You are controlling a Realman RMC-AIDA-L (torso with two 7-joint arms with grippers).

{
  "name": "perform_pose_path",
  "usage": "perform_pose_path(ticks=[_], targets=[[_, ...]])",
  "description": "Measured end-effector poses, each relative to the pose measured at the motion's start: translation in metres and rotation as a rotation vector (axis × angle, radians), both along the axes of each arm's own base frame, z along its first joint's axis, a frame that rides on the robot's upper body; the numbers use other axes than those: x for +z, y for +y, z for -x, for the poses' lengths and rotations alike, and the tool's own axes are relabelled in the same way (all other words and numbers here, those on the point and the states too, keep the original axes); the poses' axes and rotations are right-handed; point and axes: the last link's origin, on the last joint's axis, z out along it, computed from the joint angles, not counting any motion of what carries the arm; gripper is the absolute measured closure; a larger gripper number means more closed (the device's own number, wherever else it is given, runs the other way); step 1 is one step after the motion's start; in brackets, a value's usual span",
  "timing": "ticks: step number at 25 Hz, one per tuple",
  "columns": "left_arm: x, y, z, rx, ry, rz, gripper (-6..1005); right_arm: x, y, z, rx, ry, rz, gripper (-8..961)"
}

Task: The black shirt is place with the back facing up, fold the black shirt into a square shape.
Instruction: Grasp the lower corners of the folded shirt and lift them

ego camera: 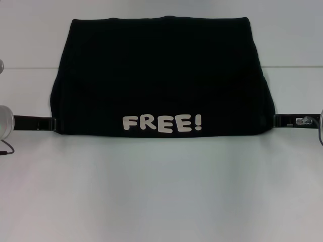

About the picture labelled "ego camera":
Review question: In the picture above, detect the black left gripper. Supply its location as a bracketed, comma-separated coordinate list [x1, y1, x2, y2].
[13, 114, 64, 132]

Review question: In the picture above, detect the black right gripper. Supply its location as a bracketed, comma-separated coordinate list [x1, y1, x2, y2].
[259, 113, 321, 128]

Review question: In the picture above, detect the black t-shirt with FREE print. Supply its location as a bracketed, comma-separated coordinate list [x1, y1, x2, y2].
[49, 15, 276, 139]

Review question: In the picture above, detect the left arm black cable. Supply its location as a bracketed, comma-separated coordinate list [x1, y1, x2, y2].
[0, 139, 15, 156]

